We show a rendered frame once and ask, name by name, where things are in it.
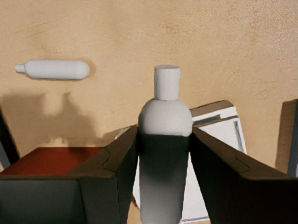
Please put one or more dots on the red open box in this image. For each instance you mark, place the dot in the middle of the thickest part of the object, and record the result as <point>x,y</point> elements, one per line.
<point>51,160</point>

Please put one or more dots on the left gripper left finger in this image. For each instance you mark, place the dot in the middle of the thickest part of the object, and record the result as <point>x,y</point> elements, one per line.
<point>98,191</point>

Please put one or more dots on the white digital weighing scale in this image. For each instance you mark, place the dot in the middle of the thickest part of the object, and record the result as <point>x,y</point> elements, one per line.
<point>226,128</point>

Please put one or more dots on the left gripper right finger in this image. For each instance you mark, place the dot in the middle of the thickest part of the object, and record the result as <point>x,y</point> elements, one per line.
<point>238,189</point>

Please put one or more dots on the grey gas cylinder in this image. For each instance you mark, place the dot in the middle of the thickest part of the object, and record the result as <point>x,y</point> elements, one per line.
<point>55,69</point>
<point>164,131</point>

